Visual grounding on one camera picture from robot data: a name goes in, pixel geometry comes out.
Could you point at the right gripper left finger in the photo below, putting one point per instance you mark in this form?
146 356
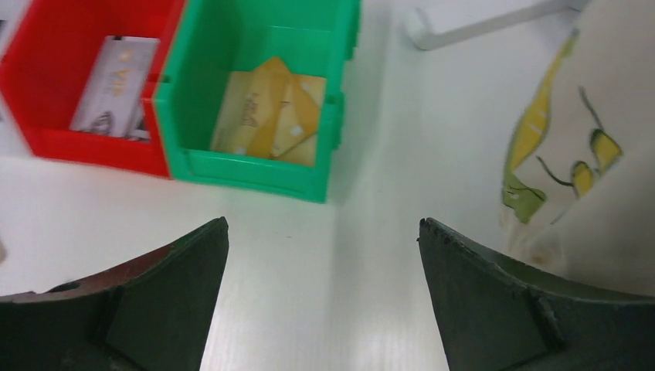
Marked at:
153 312

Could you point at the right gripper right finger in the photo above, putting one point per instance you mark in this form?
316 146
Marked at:
496 313

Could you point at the white cards stack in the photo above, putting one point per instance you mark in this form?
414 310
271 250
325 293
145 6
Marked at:
110 104

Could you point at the gold cards stack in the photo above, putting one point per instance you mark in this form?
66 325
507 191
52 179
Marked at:
270 113

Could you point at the cream cartoon print cloth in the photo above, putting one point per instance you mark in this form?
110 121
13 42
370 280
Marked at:
577 195

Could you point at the green plastic bin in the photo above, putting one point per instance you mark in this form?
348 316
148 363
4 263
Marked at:
216 38

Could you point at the red plastic bin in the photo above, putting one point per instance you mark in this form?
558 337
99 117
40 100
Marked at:
48 61

